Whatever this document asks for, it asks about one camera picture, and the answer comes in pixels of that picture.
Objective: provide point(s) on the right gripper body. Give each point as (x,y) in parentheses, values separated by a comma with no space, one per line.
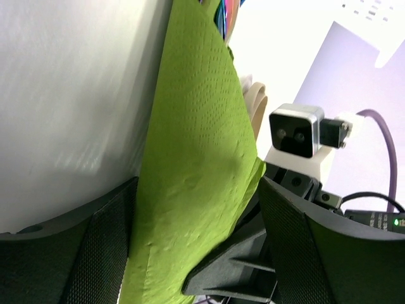
(304,186)

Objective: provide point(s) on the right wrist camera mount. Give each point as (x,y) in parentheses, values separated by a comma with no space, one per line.
(304,140)

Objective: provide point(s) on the green paper napkin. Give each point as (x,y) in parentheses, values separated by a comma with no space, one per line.
(200,166)

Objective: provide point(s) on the white plastic basket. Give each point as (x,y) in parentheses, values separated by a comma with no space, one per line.
(383,12)

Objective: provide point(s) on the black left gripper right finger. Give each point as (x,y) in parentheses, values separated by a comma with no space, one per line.
(322,257)

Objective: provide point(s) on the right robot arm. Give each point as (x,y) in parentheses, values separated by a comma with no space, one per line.
(391,222)

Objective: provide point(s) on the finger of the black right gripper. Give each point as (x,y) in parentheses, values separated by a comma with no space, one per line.
(239,268)

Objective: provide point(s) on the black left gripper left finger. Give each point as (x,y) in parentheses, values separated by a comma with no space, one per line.
(77,257)

